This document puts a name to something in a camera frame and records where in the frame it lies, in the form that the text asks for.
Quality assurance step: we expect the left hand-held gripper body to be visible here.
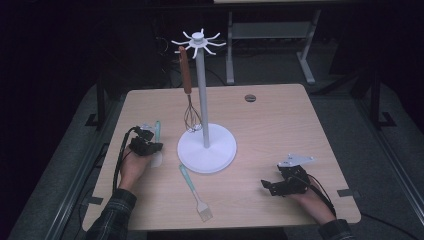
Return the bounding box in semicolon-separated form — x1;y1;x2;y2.
128;123;160;157

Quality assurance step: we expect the person's left hand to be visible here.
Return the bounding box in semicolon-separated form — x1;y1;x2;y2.
118;146;156;193

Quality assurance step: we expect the grey tape strip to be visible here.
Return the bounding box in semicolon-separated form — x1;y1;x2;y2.
336;188;361;199
81;196;105;206

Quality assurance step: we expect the grey metal desk frame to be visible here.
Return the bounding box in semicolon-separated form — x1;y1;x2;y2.
225;9;323;85

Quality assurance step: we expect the green-handled silicone basting brush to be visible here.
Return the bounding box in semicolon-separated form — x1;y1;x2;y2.
178;163;214;223

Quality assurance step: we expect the green-handled cream spatula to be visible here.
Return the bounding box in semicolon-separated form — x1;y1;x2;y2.
149;120;164;169

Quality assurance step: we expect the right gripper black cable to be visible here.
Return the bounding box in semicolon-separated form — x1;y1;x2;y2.
305;173;338;218

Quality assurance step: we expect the white utensil stand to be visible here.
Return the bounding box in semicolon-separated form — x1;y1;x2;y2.
171;28;238;175

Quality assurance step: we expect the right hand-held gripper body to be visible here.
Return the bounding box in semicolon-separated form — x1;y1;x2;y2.
272;153;317;197

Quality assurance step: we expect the person's right hand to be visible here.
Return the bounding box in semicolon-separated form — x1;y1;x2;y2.
289;175;336;226

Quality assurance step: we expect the brown-handled wire whisk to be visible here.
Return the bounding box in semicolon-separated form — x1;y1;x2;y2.
177;45;204;133

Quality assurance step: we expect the black floor cable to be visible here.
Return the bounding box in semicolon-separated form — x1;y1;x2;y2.
359;212;424;240

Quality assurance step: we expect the black metal stand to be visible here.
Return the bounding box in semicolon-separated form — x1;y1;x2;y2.
84;75;108;131
349;66;398;130

